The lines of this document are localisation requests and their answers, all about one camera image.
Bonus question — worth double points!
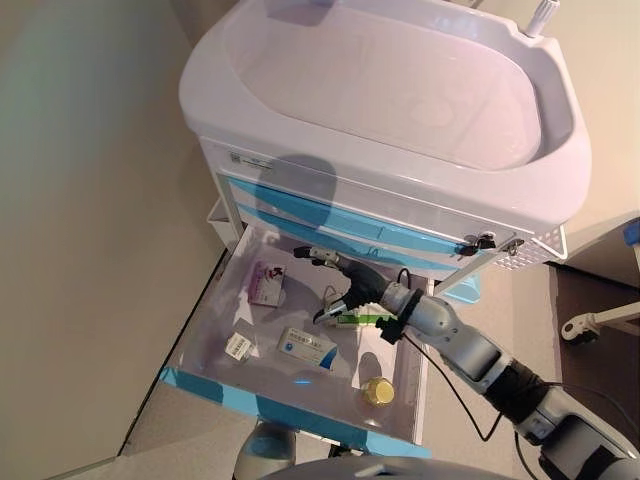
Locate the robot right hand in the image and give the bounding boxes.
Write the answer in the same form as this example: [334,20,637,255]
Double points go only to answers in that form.
[292,244,389,326]

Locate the white drawer with blue handle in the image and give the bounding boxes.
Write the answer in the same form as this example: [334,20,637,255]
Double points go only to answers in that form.
[217,169,471,266]
[234,199,451,276]
[159,222,434,459]

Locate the pink white medicine box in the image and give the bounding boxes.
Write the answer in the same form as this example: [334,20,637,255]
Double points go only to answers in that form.
[247,260,287,307]

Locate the white green medicine box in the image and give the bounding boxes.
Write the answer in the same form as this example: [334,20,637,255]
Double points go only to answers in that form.
[327,304,396,331]

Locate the blue white medicine box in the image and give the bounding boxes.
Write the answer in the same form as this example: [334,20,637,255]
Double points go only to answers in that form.
[273,325,337,374]

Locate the yellow capped medicine bottle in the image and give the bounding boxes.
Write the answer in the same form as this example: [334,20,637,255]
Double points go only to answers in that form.
[355,352,396,414]

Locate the black keys in lock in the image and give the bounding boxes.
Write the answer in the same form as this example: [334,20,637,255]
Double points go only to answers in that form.
[459,233,496,257]

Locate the small white barcode box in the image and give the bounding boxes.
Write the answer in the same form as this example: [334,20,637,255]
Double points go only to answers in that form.
[225,333,254,360]

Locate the small white side bin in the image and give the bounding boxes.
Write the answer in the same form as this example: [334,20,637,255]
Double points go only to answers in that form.
[205,197,232,236]

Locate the cart label sticker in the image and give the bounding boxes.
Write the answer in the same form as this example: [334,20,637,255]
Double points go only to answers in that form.
[230,152,274,171]

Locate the grey robot torso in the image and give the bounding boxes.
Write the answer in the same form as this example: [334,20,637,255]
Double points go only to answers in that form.
[259,442,436,480]

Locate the white medical trolley cart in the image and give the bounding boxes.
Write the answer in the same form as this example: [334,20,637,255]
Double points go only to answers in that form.
[177,0,596,301]

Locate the white perforated side basket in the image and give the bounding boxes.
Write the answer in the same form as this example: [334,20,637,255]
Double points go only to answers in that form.
[492,222,569,274]

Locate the silver robot left leg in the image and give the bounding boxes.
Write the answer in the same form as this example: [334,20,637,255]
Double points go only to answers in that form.
[234,418,297,480]

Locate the metal IV pole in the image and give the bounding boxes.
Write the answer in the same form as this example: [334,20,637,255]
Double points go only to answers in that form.
[524,0,559,39]

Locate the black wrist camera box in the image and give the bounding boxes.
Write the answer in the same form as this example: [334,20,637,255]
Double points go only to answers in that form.
[375,315,402,346]

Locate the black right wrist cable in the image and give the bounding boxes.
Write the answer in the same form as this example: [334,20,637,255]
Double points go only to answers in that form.
[397,267,640,451]

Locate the white hospital bed frame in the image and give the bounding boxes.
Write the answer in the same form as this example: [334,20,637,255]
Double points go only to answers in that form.
[559,209,640,346]

